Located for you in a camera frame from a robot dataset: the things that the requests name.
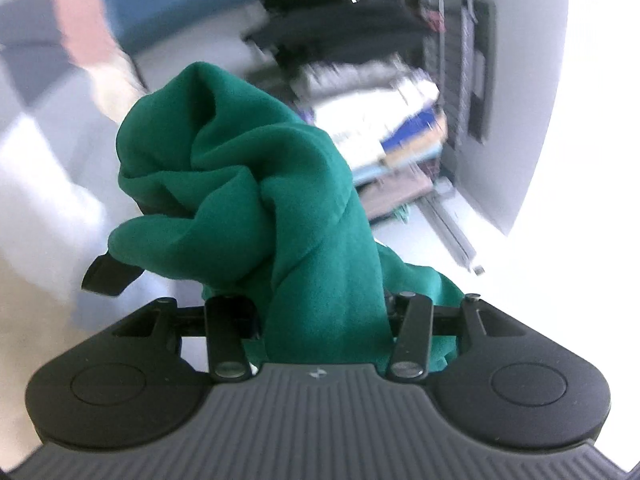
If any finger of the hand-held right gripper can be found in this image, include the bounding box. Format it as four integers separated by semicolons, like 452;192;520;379
81;253;143;297

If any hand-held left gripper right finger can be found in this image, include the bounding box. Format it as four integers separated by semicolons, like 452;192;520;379
386;291;526;380

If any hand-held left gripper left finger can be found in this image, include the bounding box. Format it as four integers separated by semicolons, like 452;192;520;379
114;296;261;382

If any green hoodie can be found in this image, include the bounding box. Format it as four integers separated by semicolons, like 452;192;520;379
107;61;463;373

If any stack of folded clothes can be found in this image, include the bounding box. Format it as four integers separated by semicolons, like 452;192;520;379
295;55;451;223

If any patchwork quilt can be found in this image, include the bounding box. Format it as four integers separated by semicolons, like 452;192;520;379
0;0;151;331

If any metal storage rack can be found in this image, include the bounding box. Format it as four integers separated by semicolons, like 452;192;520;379
395;0;498;276

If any dark cloth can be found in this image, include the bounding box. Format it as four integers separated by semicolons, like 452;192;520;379
242;0;431;68

